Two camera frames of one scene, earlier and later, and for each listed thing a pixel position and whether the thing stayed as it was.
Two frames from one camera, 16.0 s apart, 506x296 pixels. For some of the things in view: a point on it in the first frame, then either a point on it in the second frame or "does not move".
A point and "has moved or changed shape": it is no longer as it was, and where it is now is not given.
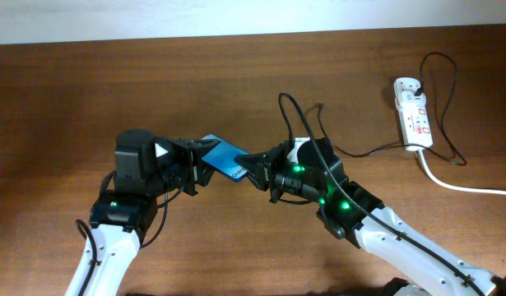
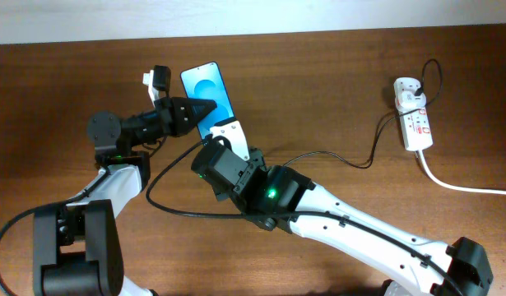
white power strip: (415, 121) does not move
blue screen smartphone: (222, 158) has moved or changed shape
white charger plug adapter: (408, 100) does not move
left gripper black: (188, 150) -> (174, 115)
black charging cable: (458, 163) -> (380, 122)
